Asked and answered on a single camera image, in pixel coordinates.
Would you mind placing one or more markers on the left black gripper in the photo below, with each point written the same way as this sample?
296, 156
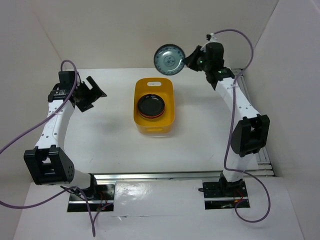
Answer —
92, 94

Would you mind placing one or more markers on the yellow plastic bin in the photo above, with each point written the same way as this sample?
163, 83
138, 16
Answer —
162, 87

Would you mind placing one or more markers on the orange plate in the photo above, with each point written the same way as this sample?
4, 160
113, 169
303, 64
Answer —
150, 116

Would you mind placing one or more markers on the blue patterned plate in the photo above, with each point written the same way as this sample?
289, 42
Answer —
169, 59

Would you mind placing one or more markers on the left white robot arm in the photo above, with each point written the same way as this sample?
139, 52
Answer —
47, 162

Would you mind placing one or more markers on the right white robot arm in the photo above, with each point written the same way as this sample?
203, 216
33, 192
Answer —
249, 128

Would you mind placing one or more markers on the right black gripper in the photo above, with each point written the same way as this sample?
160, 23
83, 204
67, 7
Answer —
190, 60

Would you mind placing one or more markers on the black plate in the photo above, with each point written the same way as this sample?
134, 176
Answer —
151, 104

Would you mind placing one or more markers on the aluminium front rail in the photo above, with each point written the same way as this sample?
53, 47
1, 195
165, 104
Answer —
187, 175

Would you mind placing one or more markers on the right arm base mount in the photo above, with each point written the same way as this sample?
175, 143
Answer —
217, 199

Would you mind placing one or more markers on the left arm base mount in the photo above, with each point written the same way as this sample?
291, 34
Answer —
100, 199

